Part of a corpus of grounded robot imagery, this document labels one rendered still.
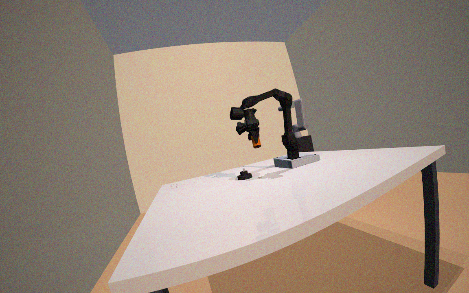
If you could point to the orange knob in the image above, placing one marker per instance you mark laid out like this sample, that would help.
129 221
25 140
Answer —
256 145

